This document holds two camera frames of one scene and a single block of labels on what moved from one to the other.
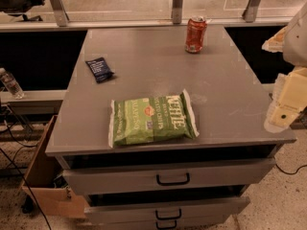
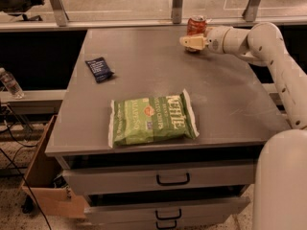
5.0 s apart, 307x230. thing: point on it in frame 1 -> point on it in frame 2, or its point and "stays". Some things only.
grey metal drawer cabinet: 165,128 stays
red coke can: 195,34 stays
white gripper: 297,43 -> 217,39
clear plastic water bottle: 11,83 stays
